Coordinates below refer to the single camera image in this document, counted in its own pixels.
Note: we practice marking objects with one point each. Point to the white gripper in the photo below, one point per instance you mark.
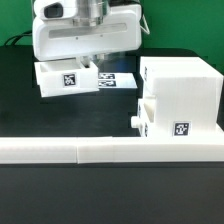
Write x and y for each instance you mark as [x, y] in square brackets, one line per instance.
[69, 30]

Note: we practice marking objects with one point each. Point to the white drawer tray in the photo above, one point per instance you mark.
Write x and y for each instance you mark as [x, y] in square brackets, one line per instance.
[141, 121]
[65, 77]

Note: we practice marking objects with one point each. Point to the white front drawer tray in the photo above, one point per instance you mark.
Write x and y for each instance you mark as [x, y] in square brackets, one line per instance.
[141, 121]

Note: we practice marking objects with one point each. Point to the white drawer cabinet box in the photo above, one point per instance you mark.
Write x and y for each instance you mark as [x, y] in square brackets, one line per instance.
[181, 96]

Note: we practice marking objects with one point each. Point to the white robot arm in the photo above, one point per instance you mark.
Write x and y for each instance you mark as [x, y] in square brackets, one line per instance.
[66, 29]

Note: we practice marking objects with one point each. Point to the fiducial marker sheet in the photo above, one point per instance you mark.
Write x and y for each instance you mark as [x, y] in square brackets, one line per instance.
[117, 80]

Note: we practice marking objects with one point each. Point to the white L-shaped fence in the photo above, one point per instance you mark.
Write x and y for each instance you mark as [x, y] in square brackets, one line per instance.
[78, 150]

